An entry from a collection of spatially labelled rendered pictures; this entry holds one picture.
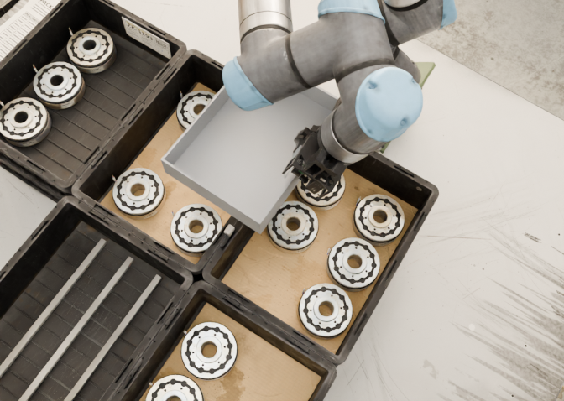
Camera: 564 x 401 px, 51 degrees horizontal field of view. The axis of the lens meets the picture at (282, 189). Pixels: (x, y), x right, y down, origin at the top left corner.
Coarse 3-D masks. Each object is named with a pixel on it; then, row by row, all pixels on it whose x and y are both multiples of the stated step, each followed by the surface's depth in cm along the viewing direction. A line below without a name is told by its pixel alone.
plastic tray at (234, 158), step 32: (224, 96) 107; (320, 96) 107; (192, 128) 102; (224, 128) 106; (256, 128) 106; (288, 128) 107; (192, 160) 104; (224, 160) 104; (256, 160) 104; (288, 160) 104; (224, 192) 101; (256, 192) 102; (288, 192) 100; (256, 224) 96
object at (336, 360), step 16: (384, 160) 118; (416, 176) 117; (432, 192) 116; (240, 224) 112; (416, 224) 115; (224, 240) 110; (400, 256) 111; (208, 272) 108; (224, 288) 107; (384, 288) 108; (256, 304) 106; (368, 304) 107; (272, 320) 105; (304, 336) 104; (352, 336) 105; (320, 352) 103
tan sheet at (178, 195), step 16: (176, 128) 130; (160, 144) 128; (144, 160) 127; (160, 160) 127; (160, 176) 125; (176, 192) 124; (192, 192) 124; (112, 208) 122; (176, 208) 123; (144, 224) 121; (160, 224) 121; (224, 224) 122; (160, 240) 120
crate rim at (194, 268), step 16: (176, 64) 124; (208, 64) 125; (128, 128) 118; (112, 144) 117; (96, 160) 115; (80, 176) 114; (80, 192) 112; (96, 208) 111; (128, 224) 110; (144, 240) 109; (176, 256) 109; (208, 256) 109; (192, 272) 108
